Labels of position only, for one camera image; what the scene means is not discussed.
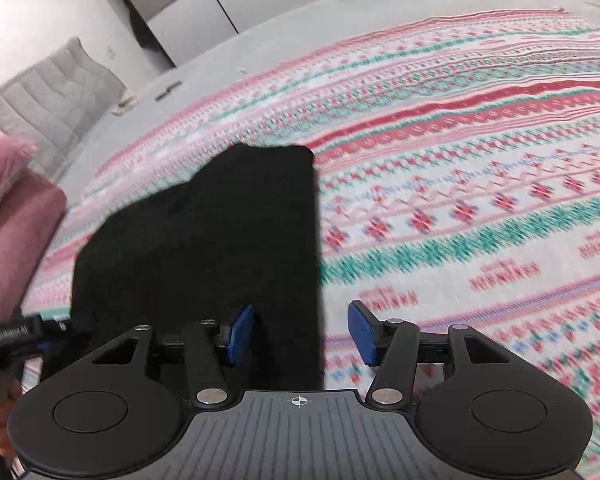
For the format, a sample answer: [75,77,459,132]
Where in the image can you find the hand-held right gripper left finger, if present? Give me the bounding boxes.
[89,304,256,407]

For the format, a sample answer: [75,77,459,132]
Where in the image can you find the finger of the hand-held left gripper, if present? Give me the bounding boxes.
[39,316,76,356]

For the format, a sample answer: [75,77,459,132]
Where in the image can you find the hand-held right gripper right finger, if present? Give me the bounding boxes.
[347,301,512,407]

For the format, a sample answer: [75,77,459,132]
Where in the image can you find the black pants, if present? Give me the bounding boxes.
[70,142,327,393]

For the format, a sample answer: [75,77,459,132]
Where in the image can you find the person's left hand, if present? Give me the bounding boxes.
[0,377,25,459]

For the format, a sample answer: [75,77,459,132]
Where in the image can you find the patterned pink green blanket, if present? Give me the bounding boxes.
[10,7,600,480]

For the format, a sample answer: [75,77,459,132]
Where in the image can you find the grey padded headboard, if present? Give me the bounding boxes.
[0,36,129,187]

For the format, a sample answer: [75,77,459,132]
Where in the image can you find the grey bed cover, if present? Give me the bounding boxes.
[55,0,600,196]

